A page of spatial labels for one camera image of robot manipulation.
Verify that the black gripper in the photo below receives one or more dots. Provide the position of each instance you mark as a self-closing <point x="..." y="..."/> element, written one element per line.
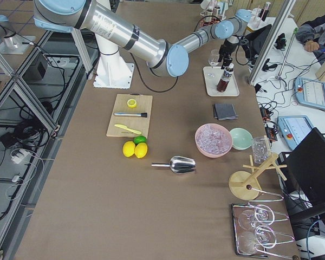
<point x="227" y="48"/>

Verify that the clear wine glass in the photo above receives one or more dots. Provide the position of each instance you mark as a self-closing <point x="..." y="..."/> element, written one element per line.
<point x="213" y="61"/>

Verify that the wooden cup tree stand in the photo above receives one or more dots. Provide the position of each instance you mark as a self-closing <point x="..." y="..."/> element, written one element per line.
<point x="245" y="186"/>

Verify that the steel ice scoop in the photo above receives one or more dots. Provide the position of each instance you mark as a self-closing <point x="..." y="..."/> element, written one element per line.
<point x="178" y="164"/>

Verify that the whole yellow lemon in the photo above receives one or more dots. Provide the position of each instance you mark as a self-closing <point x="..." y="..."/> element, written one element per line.
<point x="128" y="148"/>

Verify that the black monitor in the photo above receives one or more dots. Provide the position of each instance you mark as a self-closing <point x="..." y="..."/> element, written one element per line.
<point x="306" y="172"/>

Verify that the green empty bowl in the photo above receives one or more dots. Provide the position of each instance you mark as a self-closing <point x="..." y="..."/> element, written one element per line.
<point x="241" y="139"/>

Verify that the tea bottle white cap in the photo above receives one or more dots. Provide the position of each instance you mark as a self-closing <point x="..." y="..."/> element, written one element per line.
<point x="225" y="78"/>

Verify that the pink bowl of ice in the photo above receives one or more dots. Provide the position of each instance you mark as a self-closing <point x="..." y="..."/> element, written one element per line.
<point x="213" y="140"/>

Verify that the steel muddler black tip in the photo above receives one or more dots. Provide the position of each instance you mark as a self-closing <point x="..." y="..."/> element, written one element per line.
<point x="140" y="115"/>

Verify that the upside-down wine glass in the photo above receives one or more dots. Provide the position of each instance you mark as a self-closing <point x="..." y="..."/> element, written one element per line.
<point x="254" y="242"/>
<point x="255" y="216"/>

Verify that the cream serving tray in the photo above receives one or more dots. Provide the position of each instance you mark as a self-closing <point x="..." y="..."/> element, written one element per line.
<point x="216" y="85"/>

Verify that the green lime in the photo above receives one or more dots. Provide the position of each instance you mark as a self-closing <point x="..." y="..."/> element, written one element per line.
<point x="139" y="139"/>

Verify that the clear glass mug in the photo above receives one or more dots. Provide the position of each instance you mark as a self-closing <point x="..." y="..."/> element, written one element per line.
<point x="260" y="149"/>

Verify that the half lemon slice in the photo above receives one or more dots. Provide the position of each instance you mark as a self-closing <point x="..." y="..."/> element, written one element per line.
<point x="131" y="103"/>

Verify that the grey folded cloth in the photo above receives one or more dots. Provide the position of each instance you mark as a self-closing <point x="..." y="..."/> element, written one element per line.
<point x="224" y="111"/>

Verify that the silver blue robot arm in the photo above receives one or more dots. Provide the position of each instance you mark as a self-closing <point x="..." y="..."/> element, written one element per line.
<point x="163" y="58"/>

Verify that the yellow plastic knife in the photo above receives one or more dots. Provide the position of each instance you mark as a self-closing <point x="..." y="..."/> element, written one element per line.
<point x="121" y="126"/>

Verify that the blue teach pendant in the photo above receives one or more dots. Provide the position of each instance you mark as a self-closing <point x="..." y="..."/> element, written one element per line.
<point x="310" y="92"/>
<point x="294" y="129"/>

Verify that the bamboo cutting board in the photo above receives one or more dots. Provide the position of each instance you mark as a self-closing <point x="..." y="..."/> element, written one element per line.
<point x="144" y="104"/>

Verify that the metal glass rack tray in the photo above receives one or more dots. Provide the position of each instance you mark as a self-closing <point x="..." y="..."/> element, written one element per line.
<point x="282" y="238"/>

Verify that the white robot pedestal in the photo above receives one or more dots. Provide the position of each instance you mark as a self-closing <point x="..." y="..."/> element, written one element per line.
<point x="112" y="71"/>

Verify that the copper wire bottle basket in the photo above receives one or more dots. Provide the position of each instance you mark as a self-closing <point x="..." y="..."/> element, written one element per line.
<point x="210" y="17"/>

